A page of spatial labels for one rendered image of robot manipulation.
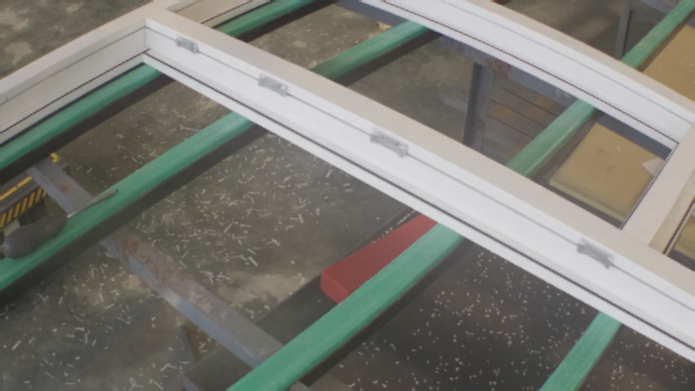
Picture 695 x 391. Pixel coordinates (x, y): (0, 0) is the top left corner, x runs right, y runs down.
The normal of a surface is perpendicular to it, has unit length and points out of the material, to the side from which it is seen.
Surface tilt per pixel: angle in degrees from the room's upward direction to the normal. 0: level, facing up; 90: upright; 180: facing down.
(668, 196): 0
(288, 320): 0
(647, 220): 0
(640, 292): 90
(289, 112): 90
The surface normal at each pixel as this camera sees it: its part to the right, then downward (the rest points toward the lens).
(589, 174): 0.08, -0.79
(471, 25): -0.62, 0.44
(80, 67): 0.78, 0.43
